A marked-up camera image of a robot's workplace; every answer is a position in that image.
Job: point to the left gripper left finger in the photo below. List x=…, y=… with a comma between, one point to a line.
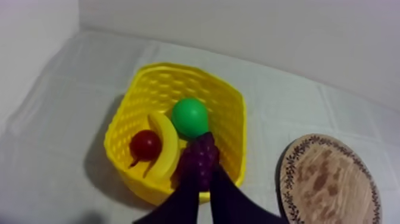
x=182, y=206

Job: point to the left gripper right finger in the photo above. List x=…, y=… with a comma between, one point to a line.
x=228, y=203

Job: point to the yellow toy banana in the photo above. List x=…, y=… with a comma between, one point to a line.
x=168, y=147

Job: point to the round wooden board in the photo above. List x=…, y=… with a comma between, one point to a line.
x=328, y=184

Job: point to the yellow plastic basket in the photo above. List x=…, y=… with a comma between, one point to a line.
x=162, y=81

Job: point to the purple toy grapes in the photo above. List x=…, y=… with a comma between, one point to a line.
x=203, y=153

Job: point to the small red fruit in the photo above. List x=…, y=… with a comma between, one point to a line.
x=145, y=145

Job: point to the green toy pear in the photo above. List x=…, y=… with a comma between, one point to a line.
x=190, y=117

